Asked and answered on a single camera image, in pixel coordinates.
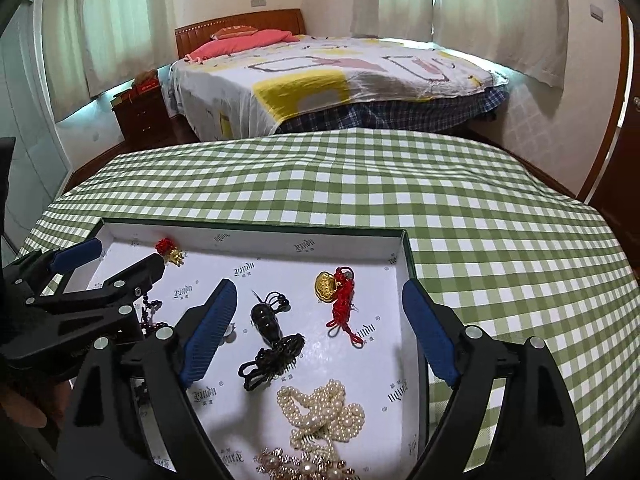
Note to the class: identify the blue plaid bed skirt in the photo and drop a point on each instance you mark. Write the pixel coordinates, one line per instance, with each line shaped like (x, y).
(400, 112)

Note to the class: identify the red flower gold charm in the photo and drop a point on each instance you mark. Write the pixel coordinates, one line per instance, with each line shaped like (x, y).
(164, 246)

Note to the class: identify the orange patterned pillow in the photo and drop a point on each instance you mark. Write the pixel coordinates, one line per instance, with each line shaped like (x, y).
(235, 31)

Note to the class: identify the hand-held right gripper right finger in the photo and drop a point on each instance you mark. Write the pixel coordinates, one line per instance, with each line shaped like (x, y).
(430, 332)

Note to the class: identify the wooden door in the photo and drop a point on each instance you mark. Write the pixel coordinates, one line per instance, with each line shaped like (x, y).
(620, 150)

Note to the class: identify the dark green jewelry box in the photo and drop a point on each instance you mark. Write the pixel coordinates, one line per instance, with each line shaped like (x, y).
(300, 280)

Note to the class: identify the frosted glass wardrobe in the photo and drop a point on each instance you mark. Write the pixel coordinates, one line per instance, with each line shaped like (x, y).
(30, 135)

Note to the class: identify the red box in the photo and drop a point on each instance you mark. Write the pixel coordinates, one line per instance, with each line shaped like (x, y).
(146, 85)

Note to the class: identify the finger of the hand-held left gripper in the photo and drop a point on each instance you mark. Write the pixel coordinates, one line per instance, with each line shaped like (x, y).
(115, 290)
(77, 255)

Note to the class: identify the wooden headboard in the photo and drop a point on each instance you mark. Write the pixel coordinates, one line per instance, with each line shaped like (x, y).
(210, 22)

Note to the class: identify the green checked tablecloth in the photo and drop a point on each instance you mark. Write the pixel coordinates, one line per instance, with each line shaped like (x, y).
(500, 235)

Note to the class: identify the pink pillow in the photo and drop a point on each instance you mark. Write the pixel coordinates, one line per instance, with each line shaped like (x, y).
(235, 45)

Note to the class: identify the wooden nightstand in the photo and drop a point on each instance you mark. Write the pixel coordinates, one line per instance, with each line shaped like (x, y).
(142, 120)

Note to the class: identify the wall switch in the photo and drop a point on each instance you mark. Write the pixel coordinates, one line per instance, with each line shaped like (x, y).
(597, 12)

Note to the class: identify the white sheer curtain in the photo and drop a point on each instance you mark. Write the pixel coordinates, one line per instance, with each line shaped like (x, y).
(475, 10)
(110, 25)

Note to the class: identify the person's left hand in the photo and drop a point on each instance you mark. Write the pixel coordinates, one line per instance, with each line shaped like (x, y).
(25, 407)

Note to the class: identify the printed bedsheet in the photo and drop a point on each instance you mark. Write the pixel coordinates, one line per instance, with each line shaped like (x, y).
(350, 75)

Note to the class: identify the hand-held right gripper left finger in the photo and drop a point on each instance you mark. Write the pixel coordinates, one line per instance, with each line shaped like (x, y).
(210, 332)

